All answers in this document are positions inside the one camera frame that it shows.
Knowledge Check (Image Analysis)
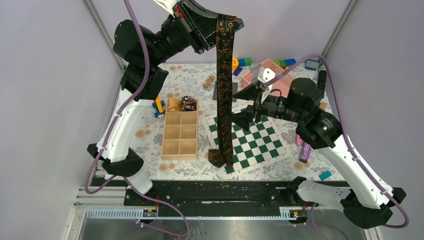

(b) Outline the green toy brick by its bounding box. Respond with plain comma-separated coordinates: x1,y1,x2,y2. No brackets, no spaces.
242,57,252,67

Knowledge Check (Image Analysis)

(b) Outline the blue grey toy brick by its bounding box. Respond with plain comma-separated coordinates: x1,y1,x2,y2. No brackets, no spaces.
304,59,320,71

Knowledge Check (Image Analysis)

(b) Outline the black toy microphone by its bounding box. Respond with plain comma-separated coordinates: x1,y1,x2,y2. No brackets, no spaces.
317,64,328,93

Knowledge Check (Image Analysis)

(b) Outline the multicolour toy brick train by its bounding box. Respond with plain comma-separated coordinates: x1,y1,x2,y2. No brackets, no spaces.
275,58,297,71

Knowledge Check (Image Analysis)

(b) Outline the rolled golden tie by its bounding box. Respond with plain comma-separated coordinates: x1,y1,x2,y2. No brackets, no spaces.
166,97,182,112

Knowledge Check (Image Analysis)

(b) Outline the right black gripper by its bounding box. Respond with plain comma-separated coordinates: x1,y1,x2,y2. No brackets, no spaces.
224,81,306,131

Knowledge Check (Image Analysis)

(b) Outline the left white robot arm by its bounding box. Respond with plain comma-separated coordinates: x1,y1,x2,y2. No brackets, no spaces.
87,0,244,206

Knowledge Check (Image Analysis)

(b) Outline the wooden compartment box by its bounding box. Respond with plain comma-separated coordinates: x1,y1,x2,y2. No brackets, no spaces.
161,99,200,161

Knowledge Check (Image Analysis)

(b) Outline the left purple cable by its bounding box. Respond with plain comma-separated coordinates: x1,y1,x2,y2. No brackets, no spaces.
83,0,190,238

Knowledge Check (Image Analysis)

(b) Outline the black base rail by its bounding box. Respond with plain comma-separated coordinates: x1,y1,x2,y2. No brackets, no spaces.
124,178,355,218

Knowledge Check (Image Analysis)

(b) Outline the small wooden arch block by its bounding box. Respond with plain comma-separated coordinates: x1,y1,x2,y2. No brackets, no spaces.
202,75,215,89

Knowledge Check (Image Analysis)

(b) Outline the yellow round toy block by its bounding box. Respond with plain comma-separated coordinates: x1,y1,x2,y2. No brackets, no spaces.
232,57,239,70

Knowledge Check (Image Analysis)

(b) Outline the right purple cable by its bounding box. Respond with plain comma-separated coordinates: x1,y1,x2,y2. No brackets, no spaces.
263,53,410,240

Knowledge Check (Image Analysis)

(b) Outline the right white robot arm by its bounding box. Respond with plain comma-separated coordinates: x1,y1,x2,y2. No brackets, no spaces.
227,78,406,229

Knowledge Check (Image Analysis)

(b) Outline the purple glitter toy microphone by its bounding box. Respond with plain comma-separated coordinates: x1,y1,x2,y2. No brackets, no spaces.
298,142,313,163

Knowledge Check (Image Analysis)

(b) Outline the rolled floral black tie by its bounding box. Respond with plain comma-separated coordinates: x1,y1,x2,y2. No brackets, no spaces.
181,95,197,112

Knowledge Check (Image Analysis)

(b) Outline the green white chessboard mat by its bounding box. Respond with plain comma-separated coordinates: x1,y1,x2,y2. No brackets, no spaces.
208,116,292,181

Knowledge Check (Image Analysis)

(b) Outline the yellow toy ladder vehicle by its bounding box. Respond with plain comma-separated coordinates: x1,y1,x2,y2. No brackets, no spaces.
152,96,165,119

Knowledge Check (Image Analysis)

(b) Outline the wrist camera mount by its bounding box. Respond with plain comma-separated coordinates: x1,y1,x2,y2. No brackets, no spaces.
257,66,276,104
153,0,179,15

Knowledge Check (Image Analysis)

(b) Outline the grey studded baseplate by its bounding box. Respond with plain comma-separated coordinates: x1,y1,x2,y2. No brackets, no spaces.
212,82,238,101

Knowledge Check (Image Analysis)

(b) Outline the purple cable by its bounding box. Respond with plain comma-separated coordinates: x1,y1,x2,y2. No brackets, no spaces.
83,0,190,238
263,53,410,240

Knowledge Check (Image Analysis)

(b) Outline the pink perforated plastic basket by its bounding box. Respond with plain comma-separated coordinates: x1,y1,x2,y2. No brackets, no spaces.
241,59,295,98

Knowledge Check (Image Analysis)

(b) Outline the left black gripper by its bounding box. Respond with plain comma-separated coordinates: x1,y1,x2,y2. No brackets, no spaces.
146,0,244,66

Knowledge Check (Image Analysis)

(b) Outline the small wooden rectangular block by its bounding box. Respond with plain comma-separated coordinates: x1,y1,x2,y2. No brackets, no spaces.
319,102,327,111

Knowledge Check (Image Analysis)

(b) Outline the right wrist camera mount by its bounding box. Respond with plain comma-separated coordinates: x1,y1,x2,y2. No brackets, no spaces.
257,66,276,104

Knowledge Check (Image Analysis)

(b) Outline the black key-patterned necktie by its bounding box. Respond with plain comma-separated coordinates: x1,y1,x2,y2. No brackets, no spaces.
208,15,236,168

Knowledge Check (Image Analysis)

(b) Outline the teal small block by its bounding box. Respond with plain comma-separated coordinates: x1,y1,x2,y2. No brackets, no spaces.
318,170,332,181

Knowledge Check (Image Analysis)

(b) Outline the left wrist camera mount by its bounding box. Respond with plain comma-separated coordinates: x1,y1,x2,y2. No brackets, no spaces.
153,0,179,15

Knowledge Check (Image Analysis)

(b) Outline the purple toy brick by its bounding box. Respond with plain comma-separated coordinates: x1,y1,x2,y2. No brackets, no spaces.
232,67,243,77

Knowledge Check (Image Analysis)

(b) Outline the pink toy microphone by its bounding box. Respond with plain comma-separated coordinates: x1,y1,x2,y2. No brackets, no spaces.
295,134,303,147

